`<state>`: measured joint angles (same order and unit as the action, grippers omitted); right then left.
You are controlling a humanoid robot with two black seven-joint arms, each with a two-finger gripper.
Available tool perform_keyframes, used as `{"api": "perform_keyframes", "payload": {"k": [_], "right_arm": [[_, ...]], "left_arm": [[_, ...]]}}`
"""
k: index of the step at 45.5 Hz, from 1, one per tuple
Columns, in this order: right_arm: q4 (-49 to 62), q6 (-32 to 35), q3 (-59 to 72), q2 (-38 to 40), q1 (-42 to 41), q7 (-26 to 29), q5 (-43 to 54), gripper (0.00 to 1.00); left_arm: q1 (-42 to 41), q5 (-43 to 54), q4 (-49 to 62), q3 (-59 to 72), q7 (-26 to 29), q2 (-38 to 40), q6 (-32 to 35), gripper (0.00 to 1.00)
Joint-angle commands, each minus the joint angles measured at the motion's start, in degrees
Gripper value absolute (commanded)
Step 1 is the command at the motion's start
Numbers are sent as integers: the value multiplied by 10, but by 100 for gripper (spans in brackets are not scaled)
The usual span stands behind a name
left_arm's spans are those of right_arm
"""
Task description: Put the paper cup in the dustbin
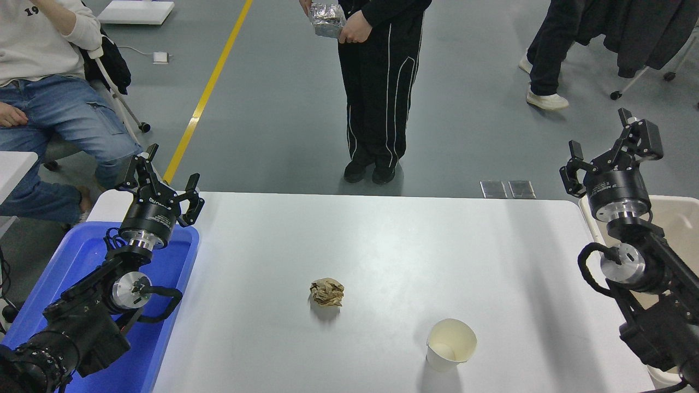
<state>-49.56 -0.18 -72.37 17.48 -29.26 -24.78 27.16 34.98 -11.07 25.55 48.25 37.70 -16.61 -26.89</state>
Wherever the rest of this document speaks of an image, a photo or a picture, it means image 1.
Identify flat white box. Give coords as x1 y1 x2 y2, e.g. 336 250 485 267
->
97 0 175 26

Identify person on chair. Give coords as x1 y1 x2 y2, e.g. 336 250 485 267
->
0 0 145 227

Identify black jacket on chair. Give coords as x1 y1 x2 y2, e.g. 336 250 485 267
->
81 33 132 95

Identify white paper cup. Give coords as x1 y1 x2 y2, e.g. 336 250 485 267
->
426 318 478 373

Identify silver foil tray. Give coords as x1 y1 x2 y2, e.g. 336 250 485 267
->
309 3 347 39

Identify person's left hand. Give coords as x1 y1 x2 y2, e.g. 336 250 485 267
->
339 11 373 44

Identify person holding foil tray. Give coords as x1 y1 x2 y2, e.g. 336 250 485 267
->
299 0 432 185

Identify blue plastic tray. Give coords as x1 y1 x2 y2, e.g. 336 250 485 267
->
0 221 200 393

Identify black floor cable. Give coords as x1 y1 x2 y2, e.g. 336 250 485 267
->
0 246 20 335

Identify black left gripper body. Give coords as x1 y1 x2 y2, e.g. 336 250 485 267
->
119 194 182 242

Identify white side table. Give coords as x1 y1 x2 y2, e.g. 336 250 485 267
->
0 151 39 238

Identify large pale bin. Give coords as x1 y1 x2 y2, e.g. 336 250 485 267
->
579 195 699 389

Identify person with white shoes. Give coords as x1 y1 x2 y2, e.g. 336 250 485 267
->
519 0 588 111

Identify white office chair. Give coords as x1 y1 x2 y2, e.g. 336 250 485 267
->
43 46 151 171

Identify crumpled tan paper ball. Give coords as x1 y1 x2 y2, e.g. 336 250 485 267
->
310 277 345 307

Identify dark coats on chair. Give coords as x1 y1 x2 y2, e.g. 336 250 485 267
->
573 0 699 80

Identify person's hand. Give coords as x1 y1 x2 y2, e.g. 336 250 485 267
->
0 103 29 128

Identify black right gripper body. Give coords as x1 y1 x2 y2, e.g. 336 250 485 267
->
585 169 651 216

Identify white power adapter with cable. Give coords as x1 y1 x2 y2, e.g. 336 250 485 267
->
117 45 170 65

